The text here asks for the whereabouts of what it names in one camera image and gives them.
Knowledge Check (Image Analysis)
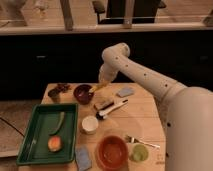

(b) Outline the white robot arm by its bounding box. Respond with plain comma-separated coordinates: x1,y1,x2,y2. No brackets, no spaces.
99,43,213,171

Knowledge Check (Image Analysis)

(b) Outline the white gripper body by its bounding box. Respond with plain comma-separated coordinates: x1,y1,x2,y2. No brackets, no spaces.
98,64,118,84

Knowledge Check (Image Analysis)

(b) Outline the orange bowl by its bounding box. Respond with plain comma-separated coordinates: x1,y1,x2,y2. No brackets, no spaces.
96,135,128,171

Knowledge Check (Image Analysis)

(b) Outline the black white dish brush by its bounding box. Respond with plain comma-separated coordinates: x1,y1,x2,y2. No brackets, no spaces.
96,99,128,120

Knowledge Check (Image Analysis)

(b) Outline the metal fork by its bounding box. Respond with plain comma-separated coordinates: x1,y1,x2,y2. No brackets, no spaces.
124,135,160,149

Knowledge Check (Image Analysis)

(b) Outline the light green cup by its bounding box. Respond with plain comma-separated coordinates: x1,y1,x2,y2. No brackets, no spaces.
130,144,149,162

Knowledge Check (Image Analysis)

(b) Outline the wooden block eraser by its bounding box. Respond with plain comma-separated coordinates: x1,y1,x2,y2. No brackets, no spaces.
94,99,114,110

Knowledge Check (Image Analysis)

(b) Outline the yellow banana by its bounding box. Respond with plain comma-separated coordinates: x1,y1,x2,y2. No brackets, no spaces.
89,83,107,93

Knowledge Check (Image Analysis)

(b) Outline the green plastic tray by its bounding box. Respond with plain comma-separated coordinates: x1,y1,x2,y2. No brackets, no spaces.
17,103,78,166

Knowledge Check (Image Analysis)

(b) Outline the black cable left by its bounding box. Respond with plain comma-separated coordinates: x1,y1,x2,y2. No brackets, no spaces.
0,116,26,138

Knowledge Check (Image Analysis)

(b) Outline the orange peach fruit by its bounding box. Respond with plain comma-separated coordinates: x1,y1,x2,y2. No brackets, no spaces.
48,136,62,152

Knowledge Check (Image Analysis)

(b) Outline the blue sponge front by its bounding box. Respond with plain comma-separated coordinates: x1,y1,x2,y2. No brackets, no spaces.
75,146,92,171

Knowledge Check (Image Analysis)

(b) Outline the dark purple bowl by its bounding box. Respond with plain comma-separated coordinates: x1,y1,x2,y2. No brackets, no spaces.
73,84,94,105

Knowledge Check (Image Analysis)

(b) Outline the white cup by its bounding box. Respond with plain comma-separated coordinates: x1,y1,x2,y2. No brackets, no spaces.
81,116,99,134

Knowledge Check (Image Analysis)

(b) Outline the blue grey sponge back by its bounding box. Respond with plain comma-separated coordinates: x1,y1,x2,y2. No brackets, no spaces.
117,87,134,98

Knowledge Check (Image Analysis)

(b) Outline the brown grapes toy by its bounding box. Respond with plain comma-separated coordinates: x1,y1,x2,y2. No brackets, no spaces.
56,83,71,93

